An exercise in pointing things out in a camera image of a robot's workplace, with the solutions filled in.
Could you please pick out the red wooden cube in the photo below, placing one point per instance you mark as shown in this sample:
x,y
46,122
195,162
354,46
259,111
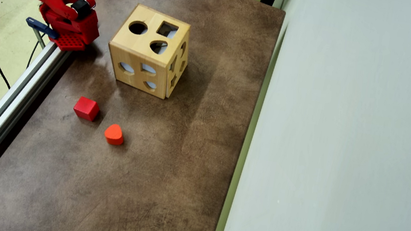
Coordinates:
x,y
86,109

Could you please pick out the red robot arm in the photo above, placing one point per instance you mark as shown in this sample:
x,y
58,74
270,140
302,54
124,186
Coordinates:
x,y
58,8

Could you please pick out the wooden shape sorter box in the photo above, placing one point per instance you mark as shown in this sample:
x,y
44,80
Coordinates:
x,y
134,45

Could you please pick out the dark blue clamp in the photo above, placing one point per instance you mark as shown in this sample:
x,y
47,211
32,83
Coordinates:
x,y
41,27

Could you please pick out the orange heart shaped block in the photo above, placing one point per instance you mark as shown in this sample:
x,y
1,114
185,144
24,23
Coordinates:
x,y
114,135

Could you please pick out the aluminium profile rail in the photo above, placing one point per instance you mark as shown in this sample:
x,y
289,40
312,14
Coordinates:
x,y
2,113

